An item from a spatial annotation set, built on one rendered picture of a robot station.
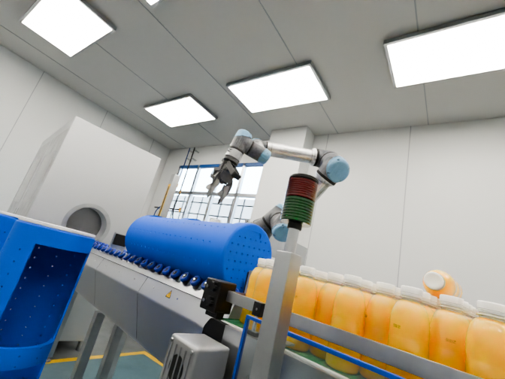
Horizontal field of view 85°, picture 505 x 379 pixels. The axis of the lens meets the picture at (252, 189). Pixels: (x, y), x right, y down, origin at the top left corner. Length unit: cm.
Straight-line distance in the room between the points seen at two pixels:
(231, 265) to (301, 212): 56
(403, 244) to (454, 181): 94
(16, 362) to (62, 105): 521
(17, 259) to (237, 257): 77
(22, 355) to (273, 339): 99
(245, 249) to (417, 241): 289
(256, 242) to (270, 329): 63
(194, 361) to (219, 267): 39
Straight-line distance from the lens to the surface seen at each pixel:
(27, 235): 129
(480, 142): 419
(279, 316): 54
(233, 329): 82
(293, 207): 54
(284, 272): 54
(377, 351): 64
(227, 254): 103
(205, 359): 74
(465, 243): 375
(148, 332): 141
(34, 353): 136
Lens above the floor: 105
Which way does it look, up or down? 16 degrees up
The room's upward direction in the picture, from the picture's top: 14 degrees clockwise
